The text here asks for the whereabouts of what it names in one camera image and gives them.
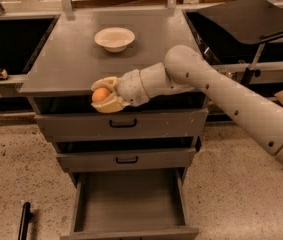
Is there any black top drawer handle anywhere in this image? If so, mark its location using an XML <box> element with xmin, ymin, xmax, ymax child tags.
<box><xmin>109</xmin><ymin>119</ymin><xmax>137</xmax><ymax>128</ymax></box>

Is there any orange fruit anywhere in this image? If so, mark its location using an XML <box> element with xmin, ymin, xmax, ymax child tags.
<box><xmin>92</xmin><ymin>87</ymin><xmax>111</xmax><ymax>103</ymax></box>

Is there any black tray stand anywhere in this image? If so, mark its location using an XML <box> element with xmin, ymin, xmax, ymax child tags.
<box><xmin>198</xmin><ymin>0</ymin><xmax>283</xmax><ymax>86</ymax></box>

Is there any white ceramic bowl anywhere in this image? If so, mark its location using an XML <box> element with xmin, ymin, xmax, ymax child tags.
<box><xmin>94</xmin><ymin>27</ymin><xmax>135</xmax><ymax>53</ymax></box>

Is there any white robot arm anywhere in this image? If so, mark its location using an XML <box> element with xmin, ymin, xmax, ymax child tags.
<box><xmin>91</xmin><ymin>45</ymin><xmax>283</xmax><ymax>165</ymax></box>

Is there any grey drawer cabinet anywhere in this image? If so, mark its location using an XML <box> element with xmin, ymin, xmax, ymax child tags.
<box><xmin>19</xmin><ymin>7</ymin><xmax>217</xmax><ymax>240</ymax></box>

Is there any grey middle drawer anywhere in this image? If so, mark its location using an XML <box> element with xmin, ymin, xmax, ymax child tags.
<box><xmin>57</xmin><ymin>148</ymin><xmax>195</xmax><ymax>173</ymax></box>

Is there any grey bottom drawer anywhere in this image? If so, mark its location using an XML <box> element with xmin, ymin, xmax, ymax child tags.
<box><xmin>60</xmin><ymin>168</ymin><xmax>199</xmax><ymax>240</ymax></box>

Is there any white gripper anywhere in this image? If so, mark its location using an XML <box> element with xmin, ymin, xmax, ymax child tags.
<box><xmin>91</xmin><ymin>69</ymin><xmax>150</xmax><ymax>113</ymax></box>

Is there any grey drawer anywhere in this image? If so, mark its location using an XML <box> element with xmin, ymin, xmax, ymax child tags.
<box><xmin>60</xmin><ymin>168</ymin><xmax>199</xmax><ymax>240</ymax></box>
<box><xmin>57</xmin><ymin>148</ymin><xmax>195</xmax><ymax>173</ymax></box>
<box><xmin>35</xmin><ymin>109</ymin><xmax>208</xmax><ymax>142</ymax></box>

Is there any black bar on floor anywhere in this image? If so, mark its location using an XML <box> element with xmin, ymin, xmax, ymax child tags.
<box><xmin>18</xmin><ymin>202</ymin><xmax>33</xmax><ymax>240</ymax></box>

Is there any grey top drawer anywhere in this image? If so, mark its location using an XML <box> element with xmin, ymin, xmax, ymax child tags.
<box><xmin>35</xmin><ymin>109</ymin><xmax>208</xmax><ymax>142</ymax></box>

